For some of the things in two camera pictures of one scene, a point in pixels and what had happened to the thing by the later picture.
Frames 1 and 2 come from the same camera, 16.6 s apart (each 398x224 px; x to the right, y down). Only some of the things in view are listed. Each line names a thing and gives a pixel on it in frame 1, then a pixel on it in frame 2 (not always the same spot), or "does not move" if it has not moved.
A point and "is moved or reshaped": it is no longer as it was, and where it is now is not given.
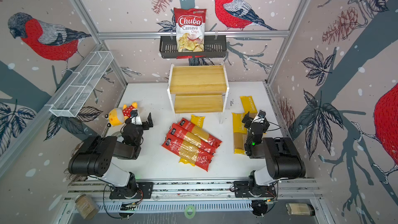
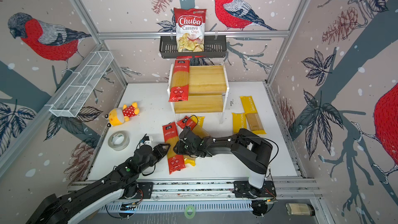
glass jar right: x=300 y=209 does not move
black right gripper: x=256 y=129 -> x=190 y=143
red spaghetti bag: x=188 y=136 is moved or reshaped
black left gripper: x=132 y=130 -> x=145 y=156
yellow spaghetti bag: x=249 y=105 does not move
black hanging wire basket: x=215 y=46 does not move
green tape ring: x=189 y=217 does not move
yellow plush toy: x=117 y=116 does not move
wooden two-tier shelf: x=198 y=88 does not move
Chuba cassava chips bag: x=190 y=24 does not move
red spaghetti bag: x=189 y=152 is moved or reshaped
